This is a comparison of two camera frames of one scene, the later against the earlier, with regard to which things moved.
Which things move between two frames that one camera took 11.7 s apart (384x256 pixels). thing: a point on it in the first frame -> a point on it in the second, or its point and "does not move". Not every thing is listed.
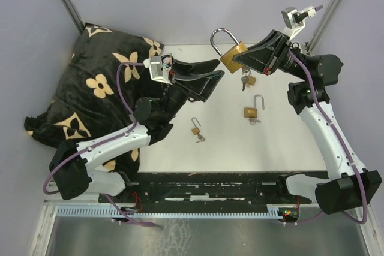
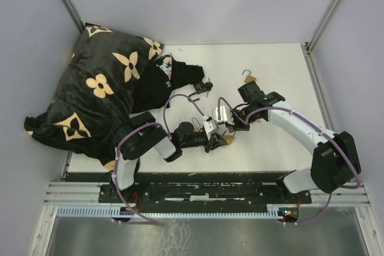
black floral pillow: [102, 80] does not move
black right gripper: [266, 56] -> [232, 129]
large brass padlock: [227, 59] -> [228, 138]
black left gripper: [203, 81] -> [212, 144]
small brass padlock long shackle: [195, 130] does not move
